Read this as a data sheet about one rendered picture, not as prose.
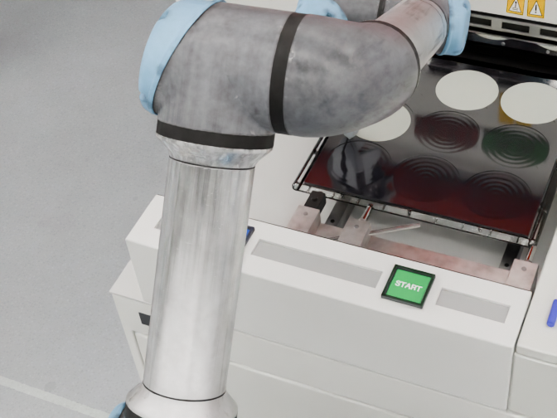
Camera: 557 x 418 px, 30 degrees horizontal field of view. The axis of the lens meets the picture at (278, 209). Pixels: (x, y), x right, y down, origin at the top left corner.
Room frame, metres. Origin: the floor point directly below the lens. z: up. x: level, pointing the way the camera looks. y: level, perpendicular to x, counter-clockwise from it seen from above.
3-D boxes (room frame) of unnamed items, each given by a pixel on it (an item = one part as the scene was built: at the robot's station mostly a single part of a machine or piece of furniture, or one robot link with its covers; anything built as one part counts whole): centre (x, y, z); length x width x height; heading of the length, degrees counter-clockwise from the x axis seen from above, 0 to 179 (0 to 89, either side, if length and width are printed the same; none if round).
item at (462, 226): (1.03, -0.19, 0.90); 0.38 x 0.01 x 0.01; 61
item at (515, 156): (1.19, -0.28, 0.90); 0.34 x 0.34 x 0.01; 61
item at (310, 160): (1.28, -0.12, 0.90); 0.37 x 0.01 x 0.01; 151
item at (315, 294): (0.91, -0.04, 0.89); 0.55 x 0.09 x 0.14; 61
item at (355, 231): (0.99, -0.10, 0.89); 0.08 x 0.03 x 0.03; 151
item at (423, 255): (0.95, -0.16, 0.87); 0.36 x 0.08 x 0.03; 61
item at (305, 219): (1.03, -0.03, 0.89); 0.08 x 0.03 x 0.03; 151
